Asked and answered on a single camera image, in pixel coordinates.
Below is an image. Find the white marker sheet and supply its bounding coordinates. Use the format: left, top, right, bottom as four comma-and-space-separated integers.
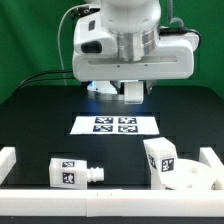
70, 116, 159, 135

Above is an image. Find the white front barrier wall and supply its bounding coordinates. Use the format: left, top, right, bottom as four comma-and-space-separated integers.
0, 189, 224, 217

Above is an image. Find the grey camera cable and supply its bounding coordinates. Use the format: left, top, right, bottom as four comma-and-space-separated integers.
56, 4, 90, 87

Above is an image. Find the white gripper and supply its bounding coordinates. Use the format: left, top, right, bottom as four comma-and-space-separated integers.
72, 39, 194, 95

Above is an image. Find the black cable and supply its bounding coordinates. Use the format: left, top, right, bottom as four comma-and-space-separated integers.
16, 77, 81, 93
16, 68, 76, 91

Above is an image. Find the green backdrop curtain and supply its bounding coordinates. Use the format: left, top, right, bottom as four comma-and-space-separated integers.
0, 0, 224, 103

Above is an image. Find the white left barrier wall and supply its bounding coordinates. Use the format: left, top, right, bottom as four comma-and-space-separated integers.
0, 147, 16, 185

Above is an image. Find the black camera on stand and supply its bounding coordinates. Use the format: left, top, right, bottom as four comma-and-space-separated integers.
70, 4, 100, 19

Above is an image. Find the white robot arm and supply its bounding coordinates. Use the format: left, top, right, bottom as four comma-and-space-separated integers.
72, 0, 198, 103

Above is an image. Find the white round stool seat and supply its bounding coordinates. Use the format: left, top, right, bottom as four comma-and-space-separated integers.
160, 159, 217, 190

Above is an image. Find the black cable lower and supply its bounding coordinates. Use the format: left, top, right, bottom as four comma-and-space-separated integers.
16, 77, 81, 93

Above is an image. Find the black cable upper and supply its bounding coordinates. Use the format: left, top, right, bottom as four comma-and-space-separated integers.
16, 68, 76, 91

